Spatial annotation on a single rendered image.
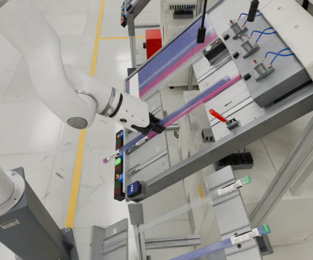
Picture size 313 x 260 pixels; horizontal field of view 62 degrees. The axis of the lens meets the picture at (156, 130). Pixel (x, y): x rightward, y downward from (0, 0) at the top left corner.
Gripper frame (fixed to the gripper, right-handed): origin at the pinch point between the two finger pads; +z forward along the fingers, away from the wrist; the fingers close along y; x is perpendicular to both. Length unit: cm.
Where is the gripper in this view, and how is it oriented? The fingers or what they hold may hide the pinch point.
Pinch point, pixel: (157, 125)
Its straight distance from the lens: 80.2
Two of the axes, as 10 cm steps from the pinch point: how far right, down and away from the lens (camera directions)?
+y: -0.8, -7.4, 6.7
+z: 7.9, 3.7, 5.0
